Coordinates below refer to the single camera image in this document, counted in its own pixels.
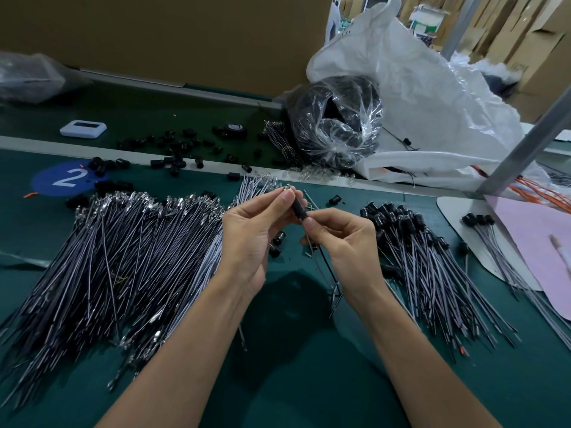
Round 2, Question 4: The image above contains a person's left hand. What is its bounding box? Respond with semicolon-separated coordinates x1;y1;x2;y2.
218;187;309;300

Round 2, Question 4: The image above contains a person's right hand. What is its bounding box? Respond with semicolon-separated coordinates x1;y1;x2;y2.
299;207;389;310

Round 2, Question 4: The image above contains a pile of wires with black caps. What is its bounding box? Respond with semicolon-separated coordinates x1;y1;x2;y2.
359;200;520;357

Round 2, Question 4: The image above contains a small bundle of capped wires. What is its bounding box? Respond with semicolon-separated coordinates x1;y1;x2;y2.
460;213;571;351

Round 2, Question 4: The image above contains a pile of grey wires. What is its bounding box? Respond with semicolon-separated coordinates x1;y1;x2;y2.
0;174;282;408

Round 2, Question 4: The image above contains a person's left forearm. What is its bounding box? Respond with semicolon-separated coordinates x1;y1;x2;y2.
96;272;269;428

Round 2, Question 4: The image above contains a person's right forearm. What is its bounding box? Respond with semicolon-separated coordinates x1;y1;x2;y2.
352;285;501;428

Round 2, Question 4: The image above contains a clear bag with black contents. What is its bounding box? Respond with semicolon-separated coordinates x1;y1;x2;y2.
285;74;385;170

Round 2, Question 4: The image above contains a large white plastic sack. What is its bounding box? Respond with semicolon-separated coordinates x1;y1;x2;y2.
306;0;571;194

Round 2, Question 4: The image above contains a pink paper sheet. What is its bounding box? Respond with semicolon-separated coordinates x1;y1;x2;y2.
486;195;571;322

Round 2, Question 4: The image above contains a blue round number sticker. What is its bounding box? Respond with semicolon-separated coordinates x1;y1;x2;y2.
30;159;98;198

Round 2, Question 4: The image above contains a small white timer device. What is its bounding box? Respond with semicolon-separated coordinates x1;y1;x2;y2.
59;120;107;140

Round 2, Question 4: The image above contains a white pen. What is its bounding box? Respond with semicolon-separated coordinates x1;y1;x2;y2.
550;234;571;273

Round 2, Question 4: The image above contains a brown cardboard panel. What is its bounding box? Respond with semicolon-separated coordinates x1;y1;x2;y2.
0;0;333;99

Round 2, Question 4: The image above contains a clear plastic strip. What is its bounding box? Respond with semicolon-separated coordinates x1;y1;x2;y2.
0;251;50;268

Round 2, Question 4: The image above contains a crumpled clear plastic bag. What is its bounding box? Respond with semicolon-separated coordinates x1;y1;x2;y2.
0;51;90;105

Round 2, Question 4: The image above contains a stack of cardboard boxes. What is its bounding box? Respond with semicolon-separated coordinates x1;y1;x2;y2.
486;0;571;121

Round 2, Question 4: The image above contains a bundle of orange wires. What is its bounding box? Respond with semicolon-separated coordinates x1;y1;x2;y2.
473;165;571;215

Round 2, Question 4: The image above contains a grey metal frame post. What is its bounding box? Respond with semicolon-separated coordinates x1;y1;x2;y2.
440;0;487;61
477;89;571;197

